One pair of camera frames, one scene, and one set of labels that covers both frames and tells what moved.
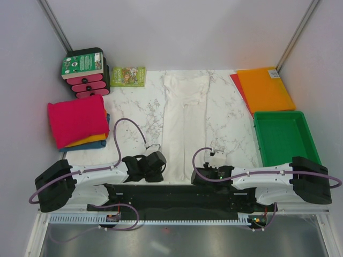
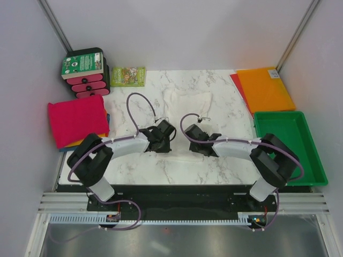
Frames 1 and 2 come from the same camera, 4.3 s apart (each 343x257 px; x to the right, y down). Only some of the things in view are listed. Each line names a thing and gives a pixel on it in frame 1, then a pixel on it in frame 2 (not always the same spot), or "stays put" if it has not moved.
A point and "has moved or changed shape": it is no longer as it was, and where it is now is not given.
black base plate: [225, 198] stays put
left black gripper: [157, 178] to [166, 149]
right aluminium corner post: [297, 33] stays put
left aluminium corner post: [56, 24] stays put
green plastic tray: [283, 135] stays put
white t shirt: [185, 124] has moved or changed shape
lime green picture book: [128, 76] stays put
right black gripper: [207, 167] to [193, 148]
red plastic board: [237, 83] stays put
